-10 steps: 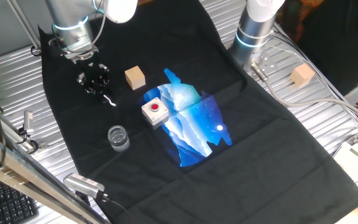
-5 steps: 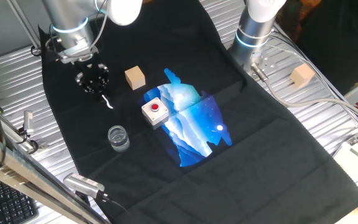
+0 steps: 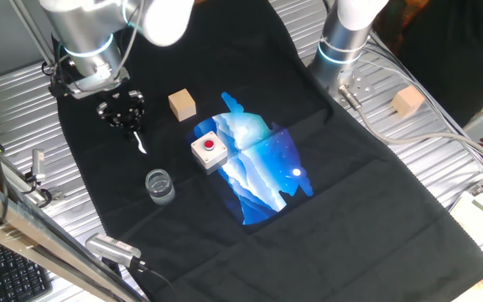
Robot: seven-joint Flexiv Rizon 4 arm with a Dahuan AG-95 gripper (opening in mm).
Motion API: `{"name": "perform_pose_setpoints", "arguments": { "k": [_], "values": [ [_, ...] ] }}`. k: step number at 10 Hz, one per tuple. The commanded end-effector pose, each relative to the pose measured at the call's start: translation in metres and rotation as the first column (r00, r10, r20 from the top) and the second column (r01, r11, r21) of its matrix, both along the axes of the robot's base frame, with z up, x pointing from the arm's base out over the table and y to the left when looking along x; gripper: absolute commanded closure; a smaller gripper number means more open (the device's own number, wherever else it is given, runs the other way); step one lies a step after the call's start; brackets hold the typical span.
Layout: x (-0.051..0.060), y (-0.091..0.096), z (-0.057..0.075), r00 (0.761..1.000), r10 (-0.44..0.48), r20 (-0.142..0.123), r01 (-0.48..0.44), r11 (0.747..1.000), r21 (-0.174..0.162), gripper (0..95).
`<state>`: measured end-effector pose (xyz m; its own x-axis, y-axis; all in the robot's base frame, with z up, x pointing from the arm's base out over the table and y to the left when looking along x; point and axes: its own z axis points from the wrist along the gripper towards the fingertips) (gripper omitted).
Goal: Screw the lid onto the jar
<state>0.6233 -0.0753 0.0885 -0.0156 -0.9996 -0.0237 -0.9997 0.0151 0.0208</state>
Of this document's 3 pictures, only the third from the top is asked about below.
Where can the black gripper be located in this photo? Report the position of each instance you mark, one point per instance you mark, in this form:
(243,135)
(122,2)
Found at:
(120,107)

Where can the white plastic spoon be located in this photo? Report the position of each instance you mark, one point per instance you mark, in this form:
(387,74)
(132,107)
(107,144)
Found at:
(141,144)

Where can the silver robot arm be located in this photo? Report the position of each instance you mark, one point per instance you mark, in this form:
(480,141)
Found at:
(82,25)

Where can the clear glass jar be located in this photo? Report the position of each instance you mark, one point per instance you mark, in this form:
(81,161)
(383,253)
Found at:
(159,193)

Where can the wooden cube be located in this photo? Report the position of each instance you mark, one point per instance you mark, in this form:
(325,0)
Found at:
(407,102)
(182,105)

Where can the grey box with red button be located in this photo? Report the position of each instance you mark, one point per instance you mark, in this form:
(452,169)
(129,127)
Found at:
(218,153)

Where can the thin metal pole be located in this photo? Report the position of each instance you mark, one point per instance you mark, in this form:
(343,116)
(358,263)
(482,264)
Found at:
(32,31)

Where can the black keyboard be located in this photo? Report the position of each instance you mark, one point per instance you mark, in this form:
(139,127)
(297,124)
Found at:
(15,277)

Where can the black cloth with blue print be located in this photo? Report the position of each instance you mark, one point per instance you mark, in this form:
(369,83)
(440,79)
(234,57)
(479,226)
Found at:
(350,230)

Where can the black chair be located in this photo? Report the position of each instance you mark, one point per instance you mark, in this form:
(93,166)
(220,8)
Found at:
(455,50)

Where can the white flat device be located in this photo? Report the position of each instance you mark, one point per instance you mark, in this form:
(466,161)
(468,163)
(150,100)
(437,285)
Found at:
(480,214)

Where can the wrist camera with silver bracket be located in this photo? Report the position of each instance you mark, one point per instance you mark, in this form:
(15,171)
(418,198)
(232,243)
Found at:
(99,86)

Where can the silver camera on rail clamp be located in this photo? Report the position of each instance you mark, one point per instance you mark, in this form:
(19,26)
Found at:
(38,161)

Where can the aluminium frame beam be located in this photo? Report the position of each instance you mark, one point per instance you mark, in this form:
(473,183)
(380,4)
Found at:
(15,222)

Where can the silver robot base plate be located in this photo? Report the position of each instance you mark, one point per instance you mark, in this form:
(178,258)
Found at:
(361,86)

